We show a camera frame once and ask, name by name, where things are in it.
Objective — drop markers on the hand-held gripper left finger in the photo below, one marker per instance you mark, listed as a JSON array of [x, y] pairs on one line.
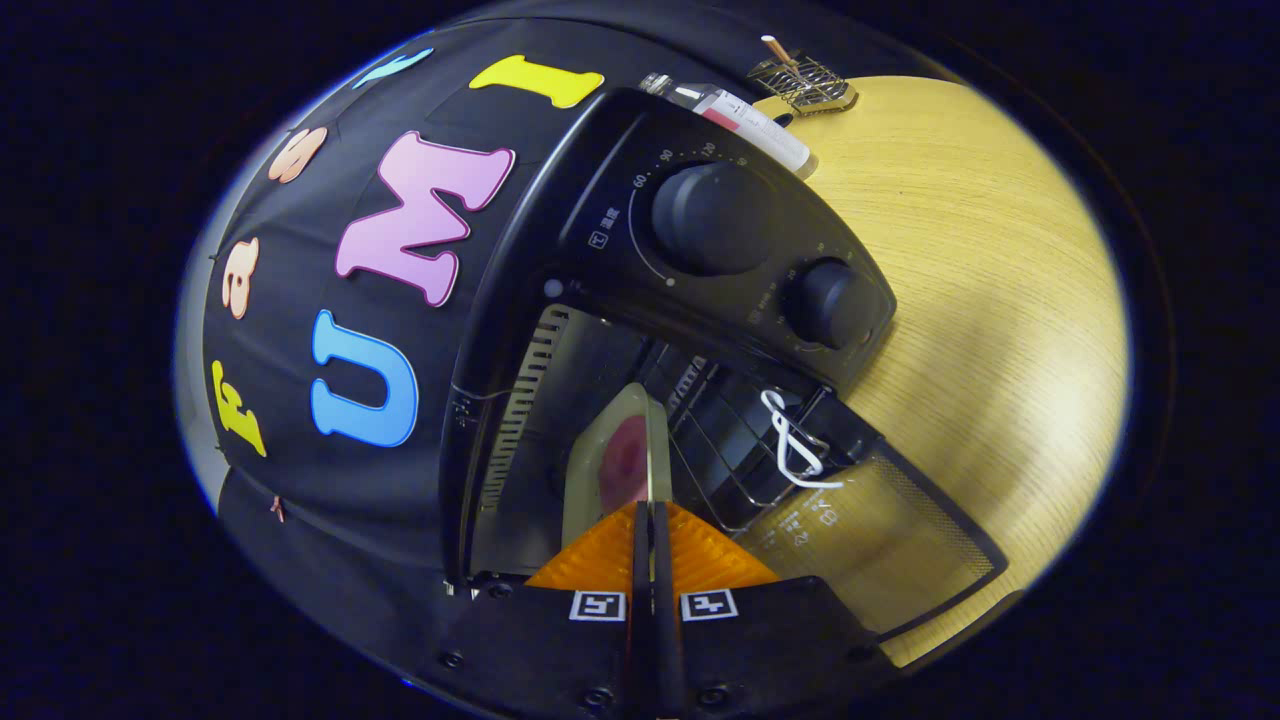
[[560, 640]]

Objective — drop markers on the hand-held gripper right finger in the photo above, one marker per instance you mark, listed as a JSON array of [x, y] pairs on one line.
[[760, 640]]

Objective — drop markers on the white square plate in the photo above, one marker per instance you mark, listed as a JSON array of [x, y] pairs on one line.
[[588, 500]]

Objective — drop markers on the pink ham slice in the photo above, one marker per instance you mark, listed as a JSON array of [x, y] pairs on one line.
[[625, 460]]

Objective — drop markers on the black toaster oven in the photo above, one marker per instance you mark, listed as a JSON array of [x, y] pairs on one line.
[[720, 220]]

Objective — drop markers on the clear bottle with white label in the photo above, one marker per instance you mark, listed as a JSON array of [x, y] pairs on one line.
[[745, 118]]

